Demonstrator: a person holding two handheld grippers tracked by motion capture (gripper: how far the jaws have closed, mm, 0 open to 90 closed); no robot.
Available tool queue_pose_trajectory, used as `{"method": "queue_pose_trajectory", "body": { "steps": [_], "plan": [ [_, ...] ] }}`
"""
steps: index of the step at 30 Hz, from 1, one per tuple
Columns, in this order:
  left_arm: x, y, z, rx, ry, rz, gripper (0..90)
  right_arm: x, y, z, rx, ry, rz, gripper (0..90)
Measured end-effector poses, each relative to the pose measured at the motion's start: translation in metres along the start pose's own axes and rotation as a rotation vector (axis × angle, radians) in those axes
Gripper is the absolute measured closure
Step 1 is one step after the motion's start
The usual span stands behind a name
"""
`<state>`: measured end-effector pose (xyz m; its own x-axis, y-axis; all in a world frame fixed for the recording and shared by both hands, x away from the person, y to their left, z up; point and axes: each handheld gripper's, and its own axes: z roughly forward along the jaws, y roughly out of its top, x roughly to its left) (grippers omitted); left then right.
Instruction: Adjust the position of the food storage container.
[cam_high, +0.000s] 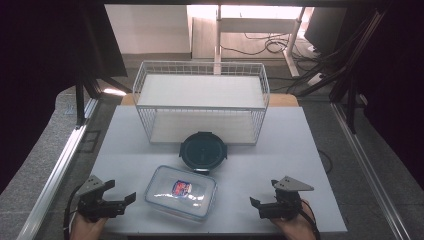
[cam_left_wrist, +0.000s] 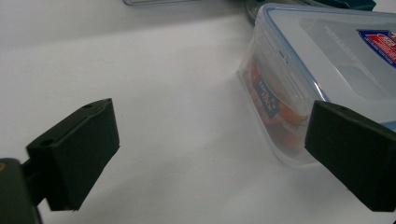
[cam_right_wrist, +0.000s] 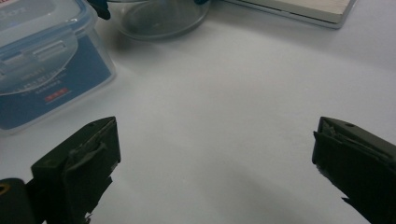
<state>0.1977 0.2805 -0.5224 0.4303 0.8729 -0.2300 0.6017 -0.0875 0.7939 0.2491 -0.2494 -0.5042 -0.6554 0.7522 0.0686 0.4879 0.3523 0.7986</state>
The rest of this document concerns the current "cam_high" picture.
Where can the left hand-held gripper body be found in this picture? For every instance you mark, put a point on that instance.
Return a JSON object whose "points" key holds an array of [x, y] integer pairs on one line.
{"points": [[100, 208]]}

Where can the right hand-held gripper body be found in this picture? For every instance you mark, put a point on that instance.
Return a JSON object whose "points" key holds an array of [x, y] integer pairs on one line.
{"points": [[283, 206]]}

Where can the clear rectangular food container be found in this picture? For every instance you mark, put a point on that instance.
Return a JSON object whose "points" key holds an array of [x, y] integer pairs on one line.
{"points": [[166, 196]]}

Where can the round dark food container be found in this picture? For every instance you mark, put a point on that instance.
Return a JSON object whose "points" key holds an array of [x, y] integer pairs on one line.
{"points": [[203, 151]]}

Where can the person's left hand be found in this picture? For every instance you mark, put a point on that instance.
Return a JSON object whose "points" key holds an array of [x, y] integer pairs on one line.
{"points": [[85, 230]]}

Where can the person's right hand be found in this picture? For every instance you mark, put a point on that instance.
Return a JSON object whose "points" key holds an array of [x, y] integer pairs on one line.
{"points": [[298, 230]]}

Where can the wooden table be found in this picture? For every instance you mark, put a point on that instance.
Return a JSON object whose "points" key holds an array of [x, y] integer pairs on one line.
{"points": [[283, 100]]}

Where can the black metal stand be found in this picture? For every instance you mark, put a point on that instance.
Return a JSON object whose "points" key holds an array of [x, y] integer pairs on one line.
{"points": [[350, 100], [80, 100]]}

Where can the dark monitor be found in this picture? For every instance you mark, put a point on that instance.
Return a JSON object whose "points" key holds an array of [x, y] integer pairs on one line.
{"points": [[325, 30]]}

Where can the aluminium rail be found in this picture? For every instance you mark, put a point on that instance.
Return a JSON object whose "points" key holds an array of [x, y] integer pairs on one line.
{"points": [[56, 180], [366, 166]]}

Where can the white desk frame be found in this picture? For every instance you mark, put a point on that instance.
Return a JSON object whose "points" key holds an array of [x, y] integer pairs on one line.
{"points": [[256, 25]]}

